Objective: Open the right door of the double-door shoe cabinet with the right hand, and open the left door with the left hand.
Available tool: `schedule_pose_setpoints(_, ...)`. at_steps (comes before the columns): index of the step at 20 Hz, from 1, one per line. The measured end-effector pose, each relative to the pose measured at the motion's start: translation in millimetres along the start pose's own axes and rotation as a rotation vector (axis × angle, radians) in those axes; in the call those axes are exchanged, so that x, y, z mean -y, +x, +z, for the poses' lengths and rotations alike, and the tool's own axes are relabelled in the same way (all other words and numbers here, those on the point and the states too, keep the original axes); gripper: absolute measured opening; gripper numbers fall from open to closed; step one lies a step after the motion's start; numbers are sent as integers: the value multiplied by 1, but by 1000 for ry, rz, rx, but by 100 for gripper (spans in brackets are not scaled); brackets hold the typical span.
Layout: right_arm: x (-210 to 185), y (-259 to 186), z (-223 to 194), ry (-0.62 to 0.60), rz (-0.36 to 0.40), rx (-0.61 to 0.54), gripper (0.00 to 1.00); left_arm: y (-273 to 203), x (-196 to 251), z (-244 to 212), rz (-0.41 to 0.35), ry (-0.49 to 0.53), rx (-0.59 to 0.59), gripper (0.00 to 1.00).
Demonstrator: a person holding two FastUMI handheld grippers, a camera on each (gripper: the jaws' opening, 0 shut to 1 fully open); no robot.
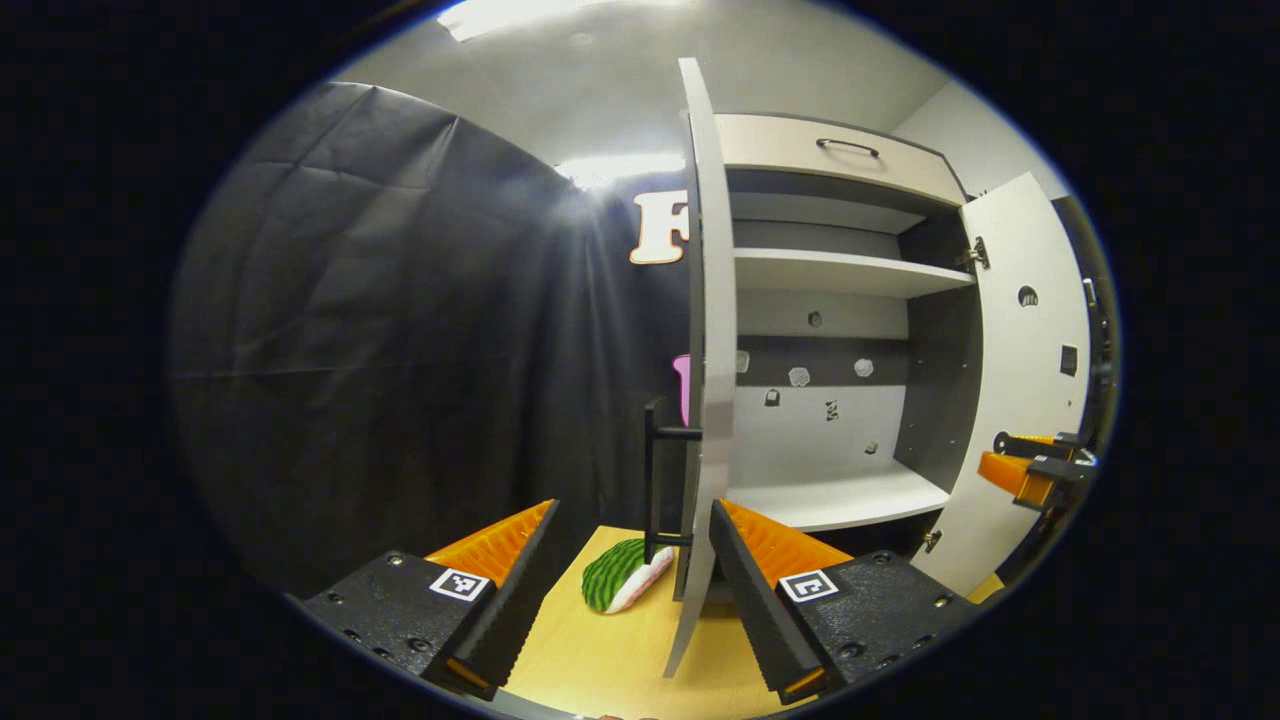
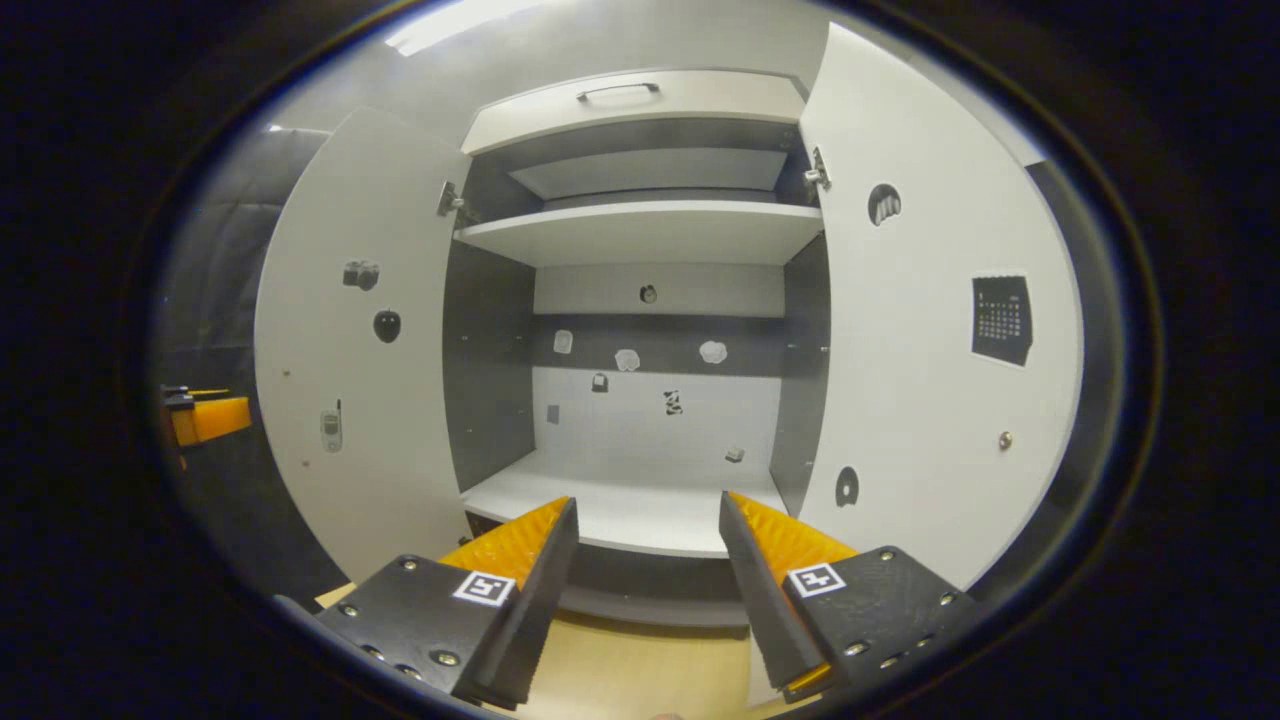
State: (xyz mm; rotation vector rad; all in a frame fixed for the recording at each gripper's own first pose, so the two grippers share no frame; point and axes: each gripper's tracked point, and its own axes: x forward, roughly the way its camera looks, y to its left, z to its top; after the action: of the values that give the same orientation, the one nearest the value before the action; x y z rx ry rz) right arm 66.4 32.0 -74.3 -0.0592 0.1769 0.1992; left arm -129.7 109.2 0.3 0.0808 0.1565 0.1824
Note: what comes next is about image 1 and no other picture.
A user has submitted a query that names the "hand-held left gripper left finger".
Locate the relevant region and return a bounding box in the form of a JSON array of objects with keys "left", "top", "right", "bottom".
[{"left": 300, "top": 498, "right": 561, "bottom": 701}]

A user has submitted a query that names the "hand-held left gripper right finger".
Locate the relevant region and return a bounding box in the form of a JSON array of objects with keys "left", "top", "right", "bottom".
[{"left": 708, "top": 498, "right": 979, "bottom": 706}]

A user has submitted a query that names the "white shoe cabinet door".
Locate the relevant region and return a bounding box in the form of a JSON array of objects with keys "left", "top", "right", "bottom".
[
  {"left": 910, "top": 172, "right": 1093, "bottom": 599},
  {"left": 662, "top": 57, "right": 739, "bottom": 679}
]

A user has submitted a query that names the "white double-door shoe cabinet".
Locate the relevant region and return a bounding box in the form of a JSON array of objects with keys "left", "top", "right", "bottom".
[{"left": 715, "top": 112, "right": 986, "bottom": 561}]

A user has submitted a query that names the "black door handle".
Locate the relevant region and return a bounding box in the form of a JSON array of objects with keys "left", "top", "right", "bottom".
[{"left": 643, "top": 396, "right": 704, "bottom": 566}]

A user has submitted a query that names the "white cabinet drawer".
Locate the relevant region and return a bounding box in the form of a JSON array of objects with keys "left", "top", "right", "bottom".
[{"left": 715, "top": 113, "right": 969, "bottom": 208}]

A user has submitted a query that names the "ceiling light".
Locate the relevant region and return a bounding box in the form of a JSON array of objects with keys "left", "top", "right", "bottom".
[{"left": 435, "top": 0, "right": 691, "bottom": 41}]

